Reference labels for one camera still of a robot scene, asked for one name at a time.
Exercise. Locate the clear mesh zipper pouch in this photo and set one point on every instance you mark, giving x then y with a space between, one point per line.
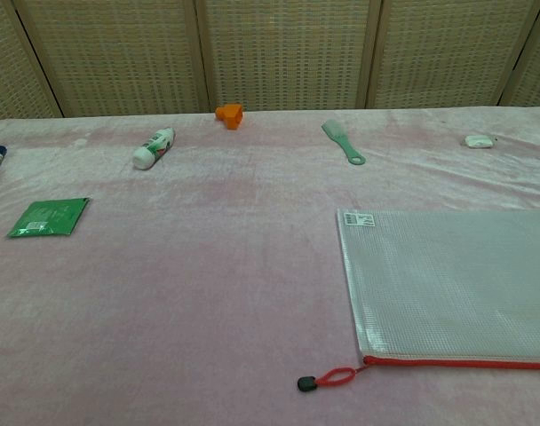
430 275

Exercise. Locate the woven folding screen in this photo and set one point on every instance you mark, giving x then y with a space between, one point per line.
288 53

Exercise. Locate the white green glue bottle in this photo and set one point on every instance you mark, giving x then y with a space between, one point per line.
152 148

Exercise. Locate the green plastic comb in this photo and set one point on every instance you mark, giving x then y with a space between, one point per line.
339 137

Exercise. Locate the green foil sachet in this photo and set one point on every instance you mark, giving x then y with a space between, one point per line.
48 217

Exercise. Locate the orange plastic block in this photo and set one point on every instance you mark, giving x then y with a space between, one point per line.
229 114

